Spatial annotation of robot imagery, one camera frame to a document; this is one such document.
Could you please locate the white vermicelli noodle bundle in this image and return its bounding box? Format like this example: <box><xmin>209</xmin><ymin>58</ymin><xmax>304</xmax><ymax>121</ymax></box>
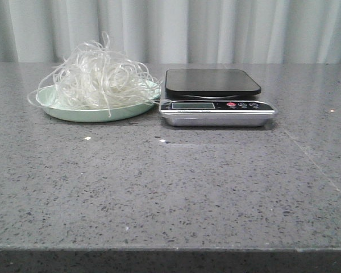
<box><xmin>27</xmin><ymin>32</ymin><xmax>170</xmax><ymax>117</ymax></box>

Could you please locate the black silver kitchen scale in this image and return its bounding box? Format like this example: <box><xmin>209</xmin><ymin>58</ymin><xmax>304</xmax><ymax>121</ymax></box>
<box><xmin>159</xmin><ymin>68</ymin><xmax>277</xmax><ymax>127</ymax></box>

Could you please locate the light green round plate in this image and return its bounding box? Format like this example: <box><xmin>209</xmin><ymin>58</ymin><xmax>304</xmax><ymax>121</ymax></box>
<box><xmin>34</xmin><ymin>80</ymin><xmax>161</xmax><ymax>123</ymax></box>

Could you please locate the white pleated curtain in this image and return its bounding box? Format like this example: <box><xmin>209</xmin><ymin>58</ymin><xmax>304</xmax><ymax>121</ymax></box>
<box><xmin>0</xmin><ymin>1</ymin><xmax>341</xmax><ymax>64</ymax></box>

